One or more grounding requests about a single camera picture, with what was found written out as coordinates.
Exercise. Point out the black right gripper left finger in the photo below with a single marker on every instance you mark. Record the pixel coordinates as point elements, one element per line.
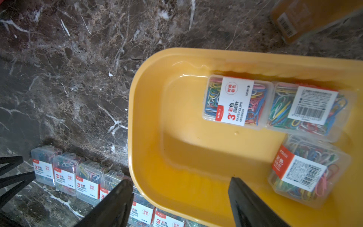
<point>113,210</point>

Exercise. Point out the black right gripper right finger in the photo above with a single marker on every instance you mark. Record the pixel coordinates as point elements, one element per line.
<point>248,209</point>

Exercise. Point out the paper clip box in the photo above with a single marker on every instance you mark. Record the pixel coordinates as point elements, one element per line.
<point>164,219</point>
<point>306,170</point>
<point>42,158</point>
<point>109,181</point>
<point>88,180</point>
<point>65,167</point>
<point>141,214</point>
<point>237,101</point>
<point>310,111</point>

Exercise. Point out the yellow plastic storage tray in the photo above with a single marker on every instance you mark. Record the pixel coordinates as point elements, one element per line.
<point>183,164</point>

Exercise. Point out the right cinnamon spice bottle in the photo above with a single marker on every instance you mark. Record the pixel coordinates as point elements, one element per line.
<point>298,19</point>

